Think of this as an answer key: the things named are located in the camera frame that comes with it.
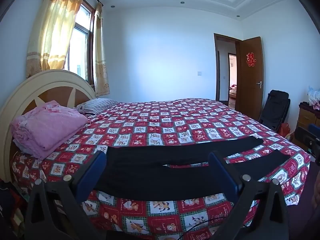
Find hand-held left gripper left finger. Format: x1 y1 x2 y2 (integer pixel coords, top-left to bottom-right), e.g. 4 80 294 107
24 151 107 240

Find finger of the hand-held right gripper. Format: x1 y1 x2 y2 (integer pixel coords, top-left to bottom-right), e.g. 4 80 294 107
308 123 320 166

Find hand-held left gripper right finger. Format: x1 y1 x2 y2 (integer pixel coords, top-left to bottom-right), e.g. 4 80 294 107
208 151 297 240

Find black pants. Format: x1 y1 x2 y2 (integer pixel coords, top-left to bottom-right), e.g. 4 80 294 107
94 136 292 202

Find wooden dresser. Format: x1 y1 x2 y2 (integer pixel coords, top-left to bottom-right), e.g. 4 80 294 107
295 102 320 153

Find red bag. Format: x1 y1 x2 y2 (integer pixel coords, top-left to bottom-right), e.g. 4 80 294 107
279 123 291 137

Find white plastic bag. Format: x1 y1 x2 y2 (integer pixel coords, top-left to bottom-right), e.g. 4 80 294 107
307 85 320 105

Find black folding chair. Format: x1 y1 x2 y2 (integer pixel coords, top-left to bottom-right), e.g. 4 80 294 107
259 89 291 132

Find pink folded blanket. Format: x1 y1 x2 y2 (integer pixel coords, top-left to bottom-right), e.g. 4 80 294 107
10 100 89 160

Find striped pillow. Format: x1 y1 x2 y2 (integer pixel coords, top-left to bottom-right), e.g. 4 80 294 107
76 98 119 115

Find red printed bedspread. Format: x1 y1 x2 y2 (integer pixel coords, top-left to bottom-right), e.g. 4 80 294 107
12 97 310 240

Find brown wooden door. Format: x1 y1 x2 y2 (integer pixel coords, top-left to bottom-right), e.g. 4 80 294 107
239 37 264 124

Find pile of dark clothes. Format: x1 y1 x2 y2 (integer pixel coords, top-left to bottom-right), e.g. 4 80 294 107
0 179 28 240

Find red paper door decoration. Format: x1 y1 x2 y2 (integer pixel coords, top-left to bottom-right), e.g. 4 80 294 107
246 52 257 67

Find cream wooden headboard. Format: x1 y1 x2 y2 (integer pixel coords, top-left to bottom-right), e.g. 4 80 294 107
0 69 97 183

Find narrow yellow curtain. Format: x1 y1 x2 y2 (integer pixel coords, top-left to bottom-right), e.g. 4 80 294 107
93 2 110 97

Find wooden framed window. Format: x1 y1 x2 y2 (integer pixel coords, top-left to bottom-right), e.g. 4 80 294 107
64 0 95 85

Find wide yellow curtain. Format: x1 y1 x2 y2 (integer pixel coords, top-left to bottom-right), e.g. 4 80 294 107
26 0 87 79

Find black cable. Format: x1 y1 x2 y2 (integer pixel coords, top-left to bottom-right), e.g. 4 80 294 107
179 216 250 240

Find brown door frame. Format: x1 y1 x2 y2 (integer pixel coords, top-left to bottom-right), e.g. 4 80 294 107
214 33 242 103

